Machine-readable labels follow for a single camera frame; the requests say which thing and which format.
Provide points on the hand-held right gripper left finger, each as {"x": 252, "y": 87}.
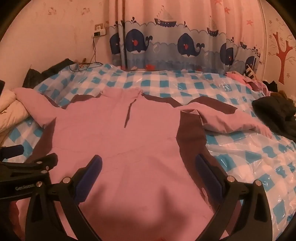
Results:
{"x": 89, "y": 178}

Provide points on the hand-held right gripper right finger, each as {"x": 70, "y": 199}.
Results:
{"x": 208, "y": 178}

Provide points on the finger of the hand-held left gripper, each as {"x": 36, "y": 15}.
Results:
{"x": 46, "y": 162}
{"x": 13, "y": 151}

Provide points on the pink and brown hoodie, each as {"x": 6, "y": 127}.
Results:
{"x": 138, "y": 139}

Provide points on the black clothes pile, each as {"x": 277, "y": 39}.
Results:
{"x": 275, "y": 111}

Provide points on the pink clothes pile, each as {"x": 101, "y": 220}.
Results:
{"x": 240, "y": 80}

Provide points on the cream quilted jacket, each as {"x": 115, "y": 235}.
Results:
{"x": 11, "y": 109}

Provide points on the black jacket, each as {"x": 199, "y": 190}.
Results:
{"x": 53, "y": 69}

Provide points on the blue checkered bed cover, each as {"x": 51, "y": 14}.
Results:
{"x": 161, "y": 81}

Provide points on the black and white striped cloth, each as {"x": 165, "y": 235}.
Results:
{"x": 250, "y": 71}

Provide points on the whale print curtain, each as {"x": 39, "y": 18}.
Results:
{"x": 166, "y": 46}

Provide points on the white plugged charger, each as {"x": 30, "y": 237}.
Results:
{"x": 100, "y": 33}

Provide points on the red tree wall sticker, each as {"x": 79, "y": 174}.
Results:
{"x": 283, "y": 58}

